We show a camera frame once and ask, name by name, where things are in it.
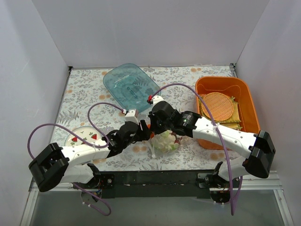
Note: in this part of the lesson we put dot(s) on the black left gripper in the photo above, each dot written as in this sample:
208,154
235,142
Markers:
139,131

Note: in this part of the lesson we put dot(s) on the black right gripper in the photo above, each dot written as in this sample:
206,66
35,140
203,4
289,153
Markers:
154,125

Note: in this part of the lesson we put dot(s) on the small orange fake pumpkin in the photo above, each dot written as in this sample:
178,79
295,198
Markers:
149,133

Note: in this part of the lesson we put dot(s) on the fake cauliflower with leaves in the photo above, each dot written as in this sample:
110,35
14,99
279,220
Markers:
164,142

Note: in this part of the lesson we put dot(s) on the clear polka dot zip bag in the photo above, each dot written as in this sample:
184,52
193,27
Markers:
155,153

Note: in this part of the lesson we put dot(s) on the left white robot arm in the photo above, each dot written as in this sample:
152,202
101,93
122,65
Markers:
55,164

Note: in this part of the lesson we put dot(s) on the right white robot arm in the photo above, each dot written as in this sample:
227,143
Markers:
256,151

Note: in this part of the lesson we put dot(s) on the teal transparent plastic tray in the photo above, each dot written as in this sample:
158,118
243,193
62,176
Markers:
130,86

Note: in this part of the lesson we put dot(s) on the white strawberry print plate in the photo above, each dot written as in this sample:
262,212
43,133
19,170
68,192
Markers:
87,133

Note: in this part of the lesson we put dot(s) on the round woven orange mat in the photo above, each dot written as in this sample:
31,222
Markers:
220,106

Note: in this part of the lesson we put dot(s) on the floral patterned table mat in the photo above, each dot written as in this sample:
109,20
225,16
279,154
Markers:
87,100

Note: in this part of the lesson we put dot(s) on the green bamboo mat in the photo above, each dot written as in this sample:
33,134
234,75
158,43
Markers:
234,121

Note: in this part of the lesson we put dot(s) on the orange plastic tub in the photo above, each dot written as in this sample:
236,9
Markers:
237,88

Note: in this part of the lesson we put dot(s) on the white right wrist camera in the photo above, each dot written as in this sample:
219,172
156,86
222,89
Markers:
153,100

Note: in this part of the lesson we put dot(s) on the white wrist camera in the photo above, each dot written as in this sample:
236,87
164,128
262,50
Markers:
132,116
153,100

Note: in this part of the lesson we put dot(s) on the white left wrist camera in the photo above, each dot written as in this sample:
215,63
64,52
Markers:
132,116

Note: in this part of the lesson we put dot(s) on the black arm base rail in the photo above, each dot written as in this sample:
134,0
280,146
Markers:
168,183

